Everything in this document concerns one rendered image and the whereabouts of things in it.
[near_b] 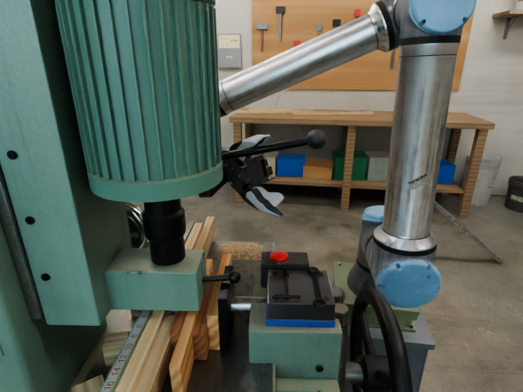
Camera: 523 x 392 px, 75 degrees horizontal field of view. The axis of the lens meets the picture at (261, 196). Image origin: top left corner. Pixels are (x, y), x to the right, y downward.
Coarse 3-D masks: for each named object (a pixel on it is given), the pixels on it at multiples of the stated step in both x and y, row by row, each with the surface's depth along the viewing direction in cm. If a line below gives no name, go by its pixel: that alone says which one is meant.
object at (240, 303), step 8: (224, 272) 56; (224, 288) 52; (232, 288) 56; (224, 296) 51; (232, 296) 56; (240, 296) 56; (248, 296) 56; (256, 296) 56; (224, 304) 50; (232, 304) 55; (240, 304) 55; (248, 304) 55; (224, 312) 51; (232, 312) 55; (240, 312) 55; (248, 312) 55; (224, 320) 52; (232, 320) 57; (224, 328) 52; (224, 336) 53; (224, 344) 53
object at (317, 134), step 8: (312, 136) 58; (320, 136) 58; (272, 144) 60; (280, 144) 59; (288, 144) 59; (296, 144) 59; (304, 144) 59; (312, 144) 58; (320, 144) 58; (224, 152) 60; (232, 152) 60; (240, 152) 60; (248, 152) 60; (256, 152) 60; (264, 152) 60
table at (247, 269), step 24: (216, 264) 76; (240, 264) 76; (240, 288) 68; (240, 336) 56; (216, 360) 52; (240, 360) 52; (168, 384) 48; (192, 384) 48; (216, 384) 48; (240, 384) 48; (264, 384) 48; (288, 384) 51; (312, 384) 51; (336, 384) 51
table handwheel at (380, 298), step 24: (360, 312) 68; (384, 312) 54; (360, 336) 72; (384, 336) 51; (360, 360) 60; (384, 360) 59; (408, 360) 49; (360, 384) 59; (384, 384) 57; (408, 384) 47
